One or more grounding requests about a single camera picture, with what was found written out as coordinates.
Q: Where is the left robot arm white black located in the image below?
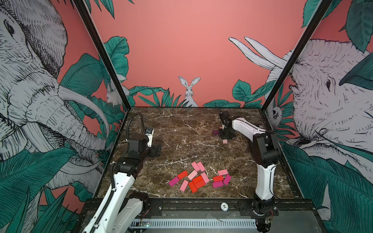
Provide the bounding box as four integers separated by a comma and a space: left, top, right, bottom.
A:
82, 133, 160, 233

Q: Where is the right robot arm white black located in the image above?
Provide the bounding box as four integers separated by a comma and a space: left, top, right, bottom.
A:
219, 111, 281, 216

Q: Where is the pink block right horizontal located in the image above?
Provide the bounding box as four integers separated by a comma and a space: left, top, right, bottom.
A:
218, 169, 228, 176

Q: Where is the pink block top pair right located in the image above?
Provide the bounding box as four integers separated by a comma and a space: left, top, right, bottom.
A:
197, 162, 206, 172

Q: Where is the pink block pair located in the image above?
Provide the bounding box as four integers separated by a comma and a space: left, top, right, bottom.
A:
191, 162, 200, 172
197, 162, 206, 172

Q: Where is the red block right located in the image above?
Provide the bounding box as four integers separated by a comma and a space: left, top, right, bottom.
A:
213, 175, 224, 183

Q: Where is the pink block top pair left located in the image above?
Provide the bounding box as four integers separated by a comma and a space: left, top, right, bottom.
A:
191, 162, 200, 172

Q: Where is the magenta block far left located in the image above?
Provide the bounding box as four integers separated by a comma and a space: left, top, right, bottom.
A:
169, 177, 180, 187

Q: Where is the magenta block tilted right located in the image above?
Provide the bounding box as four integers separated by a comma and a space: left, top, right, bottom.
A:
223, 174, 232, 185

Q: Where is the pink block beside red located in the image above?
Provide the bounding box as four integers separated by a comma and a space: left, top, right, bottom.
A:
201, 172, 209, 183

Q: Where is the red block upper left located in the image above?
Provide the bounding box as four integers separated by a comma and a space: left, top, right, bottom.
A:
177, 170, 188, 180

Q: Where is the magenta block lower right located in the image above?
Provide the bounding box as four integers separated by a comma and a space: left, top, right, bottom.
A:
212, 181, 224, 188

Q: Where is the red block large center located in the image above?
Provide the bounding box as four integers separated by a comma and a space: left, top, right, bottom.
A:
192, 175, 206, 189

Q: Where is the pink block lower left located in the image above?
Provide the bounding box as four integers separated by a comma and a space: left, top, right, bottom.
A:
180, 180, 189, 192

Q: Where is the red block bottom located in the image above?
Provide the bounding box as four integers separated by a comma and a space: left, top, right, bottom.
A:
188, 182, 198, 193

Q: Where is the black corrugated cable hose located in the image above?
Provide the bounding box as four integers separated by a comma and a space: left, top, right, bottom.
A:
126, 112, 146, 140

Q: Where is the white slotted cable duct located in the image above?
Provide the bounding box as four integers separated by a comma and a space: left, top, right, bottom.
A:
129, 218, 257, 229

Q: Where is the black front rail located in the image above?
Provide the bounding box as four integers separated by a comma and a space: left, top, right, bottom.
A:
80, 197, 317, 219

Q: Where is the black left frame post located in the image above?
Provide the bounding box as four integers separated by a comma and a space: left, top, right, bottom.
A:
73, 0, 131, 111

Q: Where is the black frame post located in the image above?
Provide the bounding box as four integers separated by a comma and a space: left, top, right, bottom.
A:
261, 0, 333, 112
73, 0, 131, 111

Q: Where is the black right frame post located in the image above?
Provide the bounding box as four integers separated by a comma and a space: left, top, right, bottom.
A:
261, 0, 333, 112

